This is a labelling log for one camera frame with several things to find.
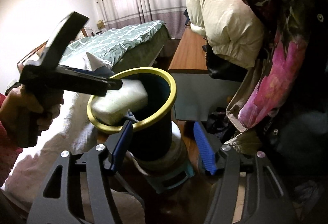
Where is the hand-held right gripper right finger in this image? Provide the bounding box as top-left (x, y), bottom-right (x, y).
top-left (193, 121), bottom-right (301, 224)

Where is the wooden bed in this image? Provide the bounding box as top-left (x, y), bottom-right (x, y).
top-left (17, 20), bottom-right (171, 81)

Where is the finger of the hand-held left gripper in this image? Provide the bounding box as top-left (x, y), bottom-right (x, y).
top-left (55, 69), bottom-right (123, 97)
top-left (60, 65), bottom-right (115, 78)

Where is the white floral tablecloth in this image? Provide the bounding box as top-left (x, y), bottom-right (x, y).
top-left (5, 88), bottom-right (146, 224)

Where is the wooden desk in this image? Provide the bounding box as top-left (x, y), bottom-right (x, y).
top-left (168, 31), bottom-right (241, 122)

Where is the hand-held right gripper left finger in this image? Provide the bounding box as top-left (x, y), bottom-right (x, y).
top-left (27, 120), bottom-right (146, 224)

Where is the floral pink garment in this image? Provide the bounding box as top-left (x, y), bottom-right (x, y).
top-left (225, 17), bottom-right (308, 135)

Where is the white yogurt cup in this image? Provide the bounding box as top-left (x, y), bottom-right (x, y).
top-left (86, 52), bottom-right (149, 125)

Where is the dark hanging coat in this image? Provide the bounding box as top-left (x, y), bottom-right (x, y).
top-left (256, 0), bottom-right (328, 214)

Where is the person's left forearm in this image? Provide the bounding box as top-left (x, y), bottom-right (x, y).
top-left (0, 93), bottom-right (24, 182)

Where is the green plaid duvet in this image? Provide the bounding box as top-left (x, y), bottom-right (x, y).
top-left (61, 20), bottom-right (167, 66)

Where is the blue bin with yellow rim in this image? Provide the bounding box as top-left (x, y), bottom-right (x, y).
top-left (87, 67), bottom-right (178, 163)

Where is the cream puffer jacket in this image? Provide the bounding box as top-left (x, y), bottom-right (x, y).
top-left (175, 0), bottom-right (265, 69)

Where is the black handbag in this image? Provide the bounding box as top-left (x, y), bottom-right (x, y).
top-left (205, 43), bottom-right (253, 82)

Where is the white and teal appliance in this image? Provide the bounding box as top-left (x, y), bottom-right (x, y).
top-left (128, 122), bottom-right (194, 194)

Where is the person's left hand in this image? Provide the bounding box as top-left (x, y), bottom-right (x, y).
top-left (0, 85), bottom-right (64, 133)

